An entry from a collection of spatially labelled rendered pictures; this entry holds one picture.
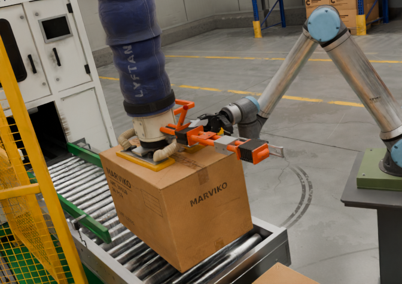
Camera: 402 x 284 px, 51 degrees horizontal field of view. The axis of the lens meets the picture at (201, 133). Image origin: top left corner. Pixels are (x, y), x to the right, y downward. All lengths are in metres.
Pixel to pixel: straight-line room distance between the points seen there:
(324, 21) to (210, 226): 0.93
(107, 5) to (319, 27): 0.80
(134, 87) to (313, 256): 1.69
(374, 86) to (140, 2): 0.95
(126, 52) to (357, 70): 0.90
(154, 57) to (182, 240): 0.75
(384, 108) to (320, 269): 1.31
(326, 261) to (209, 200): 1.27
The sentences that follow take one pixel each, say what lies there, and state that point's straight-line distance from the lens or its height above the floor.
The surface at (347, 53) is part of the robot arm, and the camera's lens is 1.73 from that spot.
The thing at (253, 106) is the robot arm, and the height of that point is 1.22.
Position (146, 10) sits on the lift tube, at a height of 1.70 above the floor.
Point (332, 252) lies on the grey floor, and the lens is 2.93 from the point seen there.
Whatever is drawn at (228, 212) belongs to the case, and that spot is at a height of 0.83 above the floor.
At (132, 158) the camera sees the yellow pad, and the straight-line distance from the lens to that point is 1.90.
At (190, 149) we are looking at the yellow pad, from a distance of 1.85.
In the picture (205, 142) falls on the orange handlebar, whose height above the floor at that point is 1.21.
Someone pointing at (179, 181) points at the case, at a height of 1.08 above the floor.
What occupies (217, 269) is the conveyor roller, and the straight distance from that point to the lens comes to 2.04.
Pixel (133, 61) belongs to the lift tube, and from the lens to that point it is 1.74.
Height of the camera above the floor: 1.81
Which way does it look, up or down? 21 degrees down
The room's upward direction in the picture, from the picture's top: 12 degrees counter-clockwise
